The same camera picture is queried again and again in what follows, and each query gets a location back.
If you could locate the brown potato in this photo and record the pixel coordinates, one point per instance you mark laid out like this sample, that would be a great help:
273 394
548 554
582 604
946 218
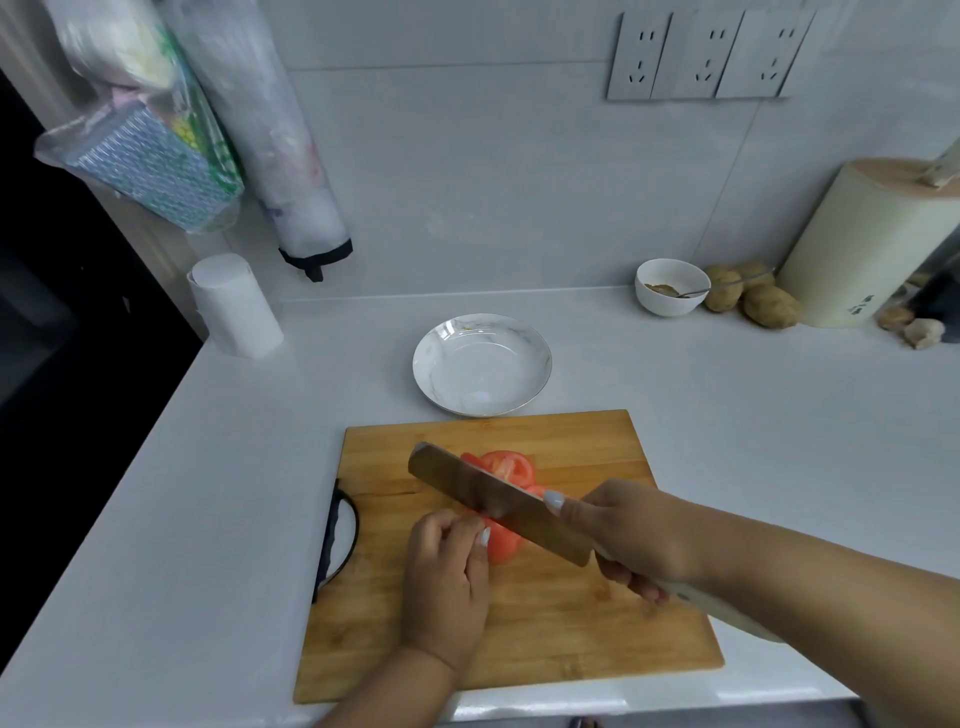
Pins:
771 306
723 291
754 271

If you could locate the red tomato chunk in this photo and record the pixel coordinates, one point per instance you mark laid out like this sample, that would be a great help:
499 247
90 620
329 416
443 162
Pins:
502 544

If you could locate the person's right hand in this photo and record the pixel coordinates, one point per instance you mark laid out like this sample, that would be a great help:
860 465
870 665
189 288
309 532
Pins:
637 525

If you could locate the person's left thumb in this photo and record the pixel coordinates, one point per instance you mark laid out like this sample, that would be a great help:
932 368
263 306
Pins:
481 546

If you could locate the plastic bag with patterned cloths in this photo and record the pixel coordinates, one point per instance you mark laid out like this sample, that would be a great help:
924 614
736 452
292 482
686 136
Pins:
150 150

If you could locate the black appliance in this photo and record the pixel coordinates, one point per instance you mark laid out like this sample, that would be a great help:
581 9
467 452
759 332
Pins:
67 375

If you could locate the dark container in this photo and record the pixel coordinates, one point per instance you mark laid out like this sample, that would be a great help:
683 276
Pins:
941 296

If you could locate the person's left hand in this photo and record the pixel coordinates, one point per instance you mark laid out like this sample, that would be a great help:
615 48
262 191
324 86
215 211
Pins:
442 592

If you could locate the ginger piece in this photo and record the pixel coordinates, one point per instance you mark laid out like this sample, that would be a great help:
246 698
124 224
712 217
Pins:
895 317

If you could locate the small white bowl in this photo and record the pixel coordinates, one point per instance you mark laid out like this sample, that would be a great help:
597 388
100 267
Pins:
667 298

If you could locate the cream cylindrical knife block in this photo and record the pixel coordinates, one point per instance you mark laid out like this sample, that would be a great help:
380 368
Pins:
862 247

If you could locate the person's right forearm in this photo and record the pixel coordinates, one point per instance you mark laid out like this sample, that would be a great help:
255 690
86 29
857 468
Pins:
840 600

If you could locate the metal spoon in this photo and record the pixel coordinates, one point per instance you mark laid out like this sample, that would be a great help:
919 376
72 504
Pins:
720 286

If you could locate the hanging clear plastic bag roll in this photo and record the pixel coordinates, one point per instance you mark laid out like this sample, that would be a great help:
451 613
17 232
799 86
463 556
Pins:
277 142

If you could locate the wooden cutting board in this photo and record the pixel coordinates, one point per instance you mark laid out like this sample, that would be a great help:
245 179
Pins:
555 615

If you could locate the white paper towel roll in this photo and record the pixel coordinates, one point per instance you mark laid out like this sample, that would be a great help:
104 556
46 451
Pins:
234 307

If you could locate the white marbled plate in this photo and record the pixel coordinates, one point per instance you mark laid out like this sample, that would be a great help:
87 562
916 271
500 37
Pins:
481 364

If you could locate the red tomato slice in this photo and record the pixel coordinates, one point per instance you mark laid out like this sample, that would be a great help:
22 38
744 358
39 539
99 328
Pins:
510 466

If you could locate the grey wall socket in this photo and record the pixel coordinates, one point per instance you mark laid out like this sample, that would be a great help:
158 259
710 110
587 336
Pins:
639 56
701 54
765 54

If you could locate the person's left forearm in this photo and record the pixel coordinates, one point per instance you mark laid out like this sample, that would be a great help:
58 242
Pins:
390 690

